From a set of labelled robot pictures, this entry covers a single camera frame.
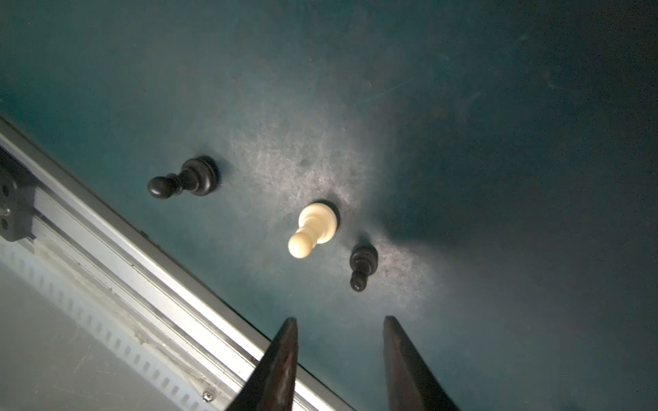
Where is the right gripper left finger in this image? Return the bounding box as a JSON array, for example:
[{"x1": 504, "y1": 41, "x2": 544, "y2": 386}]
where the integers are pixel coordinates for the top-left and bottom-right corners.
[{"x1": 226, "y1": 317, "x2": 298, "y2": 411}]

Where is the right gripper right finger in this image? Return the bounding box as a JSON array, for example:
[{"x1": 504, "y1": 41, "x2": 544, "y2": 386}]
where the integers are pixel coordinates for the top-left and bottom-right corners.
[{"x1": 383, "y1": 316, "x2": 459, "y2": 411}]

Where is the black pawn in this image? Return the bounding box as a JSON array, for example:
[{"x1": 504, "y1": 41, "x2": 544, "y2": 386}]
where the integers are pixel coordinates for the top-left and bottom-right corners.
[
  {"x1": 350, "y1": 244, "x2": 379, "y2": 292},
  {"x1": 147, "y1": 156, "x2": 221, "y2": 200}
]

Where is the white pawn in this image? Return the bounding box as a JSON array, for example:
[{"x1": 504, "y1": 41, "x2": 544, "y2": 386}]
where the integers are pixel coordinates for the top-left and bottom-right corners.
[{"x1": 288, "y1": 203, "x2": 339, "y2": 259}]

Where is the black pawn front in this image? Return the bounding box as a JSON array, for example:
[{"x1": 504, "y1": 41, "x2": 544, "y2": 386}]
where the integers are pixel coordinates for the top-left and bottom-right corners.
[{"x1": 147, "y1": 156, "x2": 221, "y2": 200}]

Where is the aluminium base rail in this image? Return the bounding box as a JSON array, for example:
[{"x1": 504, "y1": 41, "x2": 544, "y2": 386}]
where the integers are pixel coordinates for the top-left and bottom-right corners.
[{"x1": 1, "y1": 123, "x2": 346, "y2": 410}]

